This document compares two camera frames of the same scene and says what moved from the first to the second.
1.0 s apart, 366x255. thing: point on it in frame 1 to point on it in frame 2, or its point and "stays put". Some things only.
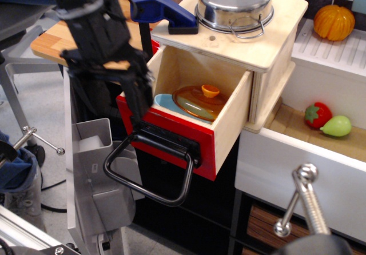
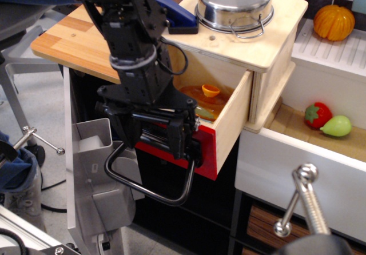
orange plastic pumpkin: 334,22 stays put
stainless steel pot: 241,7 stays put
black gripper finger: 91,95 to 130,127
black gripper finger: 139,85 to 181,142
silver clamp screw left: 27,132 stays put
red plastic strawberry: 317,114 stays put
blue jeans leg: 20,174 stays put
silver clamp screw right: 304,175 stays put
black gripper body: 99,63 to 146,102
